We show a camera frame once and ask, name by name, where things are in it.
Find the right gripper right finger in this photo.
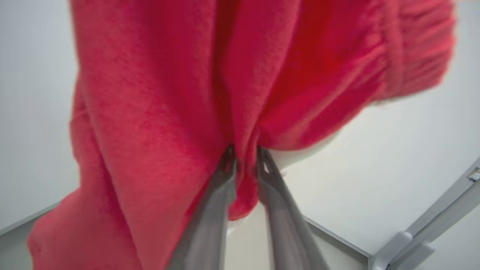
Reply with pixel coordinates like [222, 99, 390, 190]
[256, 148, 330, 270]

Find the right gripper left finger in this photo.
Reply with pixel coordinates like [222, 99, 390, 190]
[167, 146, 238, 270]

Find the red garment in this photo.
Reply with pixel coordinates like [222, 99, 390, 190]
[27, 0, 456, 270]

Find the grey partition foot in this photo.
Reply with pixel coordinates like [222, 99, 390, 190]
[369, 231, 413, 270]
[388, 242, 436, 270]

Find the aluminium partition bottom rail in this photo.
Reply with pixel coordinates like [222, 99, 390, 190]
[0, 202, 61, 236]
[303, 216, 372, 260]

